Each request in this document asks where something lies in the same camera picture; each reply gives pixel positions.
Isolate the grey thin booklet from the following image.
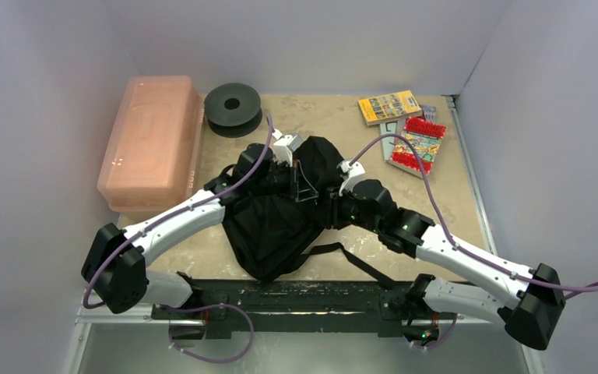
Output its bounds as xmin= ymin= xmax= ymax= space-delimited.
xmin=379 ymin=121 xmax=397 ymax=162

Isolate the translucent pink storage box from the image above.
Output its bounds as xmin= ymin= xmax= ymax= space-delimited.
xmin=97 ymin=76 xmax=204 ymax=213

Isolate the black student backpack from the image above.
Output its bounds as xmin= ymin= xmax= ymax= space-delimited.
xmin=221 ymin=136 xmax=398 ymax=290

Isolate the aluminium frame rail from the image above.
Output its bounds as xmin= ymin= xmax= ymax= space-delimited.
xmin=74 ymin=95 xmax=545 ymax=374

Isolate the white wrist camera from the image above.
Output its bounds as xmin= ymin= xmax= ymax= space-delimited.
xmin=337 ymin=160 xmax=365 ymax=196
xmin=271 ymin=129 xmax=304 ymax=166

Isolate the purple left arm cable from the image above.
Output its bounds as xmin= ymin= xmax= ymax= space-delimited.
xmin=82 ymin=114 xmax=275 ymax=311

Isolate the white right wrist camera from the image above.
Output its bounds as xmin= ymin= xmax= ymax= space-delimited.
xmin=337 ymin=160 xmax=365 ymax=196

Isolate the black filament spool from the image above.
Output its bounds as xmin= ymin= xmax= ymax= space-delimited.
xmin=204 ymin=83 xmax=262 ymax=138

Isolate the small patterned card pack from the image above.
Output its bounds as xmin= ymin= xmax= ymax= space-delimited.
xmin=420 ymin=104 xmax=437 ymax=123

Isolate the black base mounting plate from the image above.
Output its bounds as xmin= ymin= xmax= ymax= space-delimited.
xmin=151 ymin=280 xmax=455 ymax=340

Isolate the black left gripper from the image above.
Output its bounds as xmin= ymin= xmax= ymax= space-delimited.
xmin=250 ymin=158 xmax=318 ymax=203

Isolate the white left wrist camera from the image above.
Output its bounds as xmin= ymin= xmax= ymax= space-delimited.
xmin=271 ymin=129 xmax=304 ymax=166

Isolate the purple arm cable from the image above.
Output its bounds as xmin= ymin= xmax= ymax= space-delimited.
xmin=82 ymin=114 xmax=275 ymax=311
xmin=347 ymin=132 xmax=598 ymax=301

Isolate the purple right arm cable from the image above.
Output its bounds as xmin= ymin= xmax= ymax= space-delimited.
xmin=347 ymin=132 xmax=598 ymax=301

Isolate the red comic book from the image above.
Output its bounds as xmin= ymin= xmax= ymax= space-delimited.
xmin=388 ymin=117 xmax=447 ymax=178

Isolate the yellow picture book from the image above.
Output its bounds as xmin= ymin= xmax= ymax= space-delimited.
xmin=357 ymin=90 xmax=422 ymax=126

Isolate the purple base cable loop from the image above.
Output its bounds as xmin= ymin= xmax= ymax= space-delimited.
xmin=167 ymin=302 xmax=257 ymax=365

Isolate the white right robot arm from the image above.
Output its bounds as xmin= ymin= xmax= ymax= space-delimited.
xmin=327 ymin=179 xmax=566 ymax=351

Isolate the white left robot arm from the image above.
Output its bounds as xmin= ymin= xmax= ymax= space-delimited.
xmin=81 ymin=136 xmax=302 ymax=319

